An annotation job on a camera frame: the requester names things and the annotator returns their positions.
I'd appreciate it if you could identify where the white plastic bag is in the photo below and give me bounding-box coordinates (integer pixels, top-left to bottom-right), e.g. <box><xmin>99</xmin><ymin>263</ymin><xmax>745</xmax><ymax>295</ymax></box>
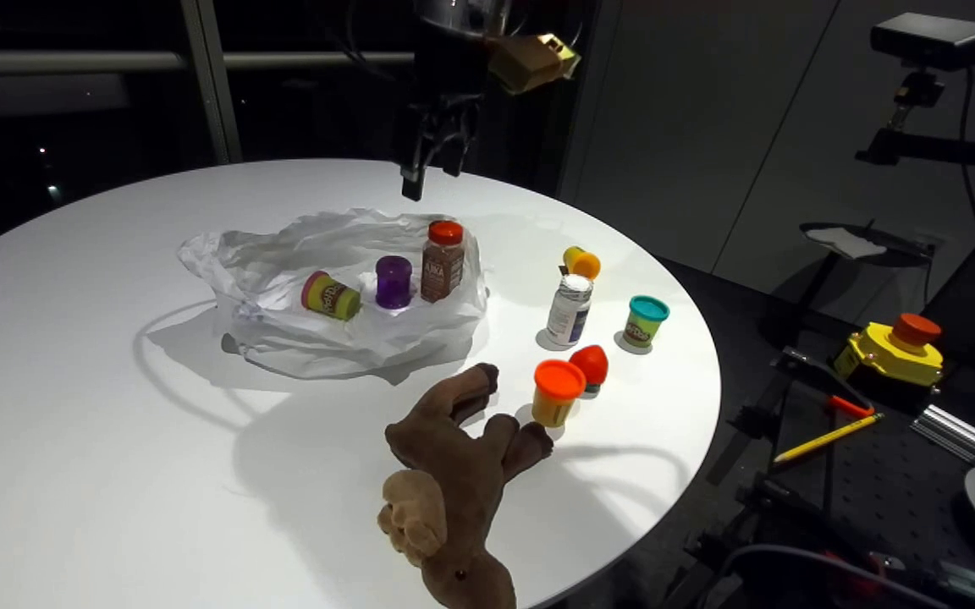
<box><xmin>180</xmin><ymin>210</ymin><xmax>491</xmax><ymax>383</ymax></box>

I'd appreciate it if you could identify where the play-doh can teal lid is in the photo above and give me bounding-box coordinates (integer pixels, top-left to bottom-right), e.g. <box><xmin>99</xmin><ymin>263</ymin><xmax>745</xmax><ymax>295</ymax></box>
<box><xmin>624</xmin><ymin>295</ymin><xmax>672</xmax><ymax>347</ymax></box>

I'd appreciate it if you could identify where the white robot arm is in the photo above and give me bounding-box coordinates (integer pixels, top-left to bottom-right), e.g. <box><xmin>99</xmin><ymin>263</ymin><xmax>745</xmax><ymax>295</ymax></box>
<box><xmin>395</xmin><ymin>0</ymin><xmax>510</xmax><ymax>198</ymax></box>

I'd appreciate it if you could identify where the yellow pencil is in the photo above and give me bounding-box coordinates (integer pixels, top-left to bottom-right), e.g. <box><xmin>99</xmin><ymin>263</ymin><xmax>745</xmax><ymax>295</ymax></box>
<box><xmin>771</xmin><ymin>412</ymin><xmax>884</xmax><ymax>465</ymax></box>

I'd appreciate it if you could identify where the brown plush toy dog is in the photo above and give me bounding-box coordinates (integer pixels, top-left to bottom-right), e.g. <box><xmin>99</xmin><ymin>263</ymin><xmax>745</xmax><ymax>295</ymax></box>
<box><xmin>381</xmin><ymin>363</ymin><xmax>553</xmax><ymax>609</ymax></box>

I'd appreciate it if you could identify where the yellow emergency stop button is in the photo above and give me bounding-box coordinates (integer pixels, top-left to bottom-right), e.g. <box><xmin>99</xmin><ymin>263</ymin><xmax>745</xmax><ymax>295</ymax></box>
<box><xmin>833</xmin><ymin>312</ymin><xmax>944</xmax><ymax>387</ymax></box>

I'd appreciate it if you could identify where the black camera on stand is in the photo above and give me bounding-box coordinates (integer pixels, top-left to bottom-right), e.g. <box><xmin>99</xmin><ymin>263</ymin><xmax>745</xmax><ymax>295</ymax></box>
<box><xmin>859</xmin><ymin>9</ymin><xmax>975</xmax><ymax>164</ymax></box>

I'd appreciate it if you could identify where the yellow play-doh can orange lid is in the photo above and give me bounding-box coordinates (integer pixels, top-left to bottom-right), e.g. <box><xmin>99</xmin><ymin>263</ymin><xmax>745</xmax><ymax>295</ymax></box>
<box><xmin>562</xmin><ymin>248</ymin><xmax>602</xmax><ymax>281</ymax></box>

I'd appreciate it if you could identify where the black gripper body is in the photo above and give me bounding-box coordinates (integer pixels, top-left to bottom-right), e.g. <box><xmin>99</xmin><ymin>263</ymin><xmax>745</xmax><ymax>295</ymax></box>
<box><xmin>401</xmin><ymin>28</ymin><xmax>489</xmax><ymax>144</ymax></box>

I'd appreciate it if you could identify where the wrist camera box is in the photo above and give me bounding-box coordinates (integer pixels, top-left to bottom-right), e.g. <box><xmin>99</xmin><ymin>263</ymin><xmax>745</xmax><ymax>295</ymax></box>
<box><xmin>489</xmin><ymin>34</ymin><xmax>579</xmax><ymax>93</ymax></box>

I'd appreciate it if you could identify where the brown bottle orange cap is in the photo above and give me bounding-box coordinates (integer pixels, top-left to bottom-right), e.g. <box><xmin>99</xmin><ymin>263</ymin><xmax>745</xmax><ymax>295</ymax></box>
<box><xmin>420</xmin><ymin>219</ymin><xmax>463</xmax><ymax>301</ymax></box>

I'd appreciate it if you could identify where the purple play-doh can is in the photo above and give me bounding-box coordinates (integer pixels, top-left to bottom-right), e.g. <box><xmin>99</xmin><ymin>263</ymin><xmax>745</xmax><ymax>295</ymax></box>
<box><xmin>377</xmin><ymin>258</ymin><xmax>415</xmax><ymax>306</ymax></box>

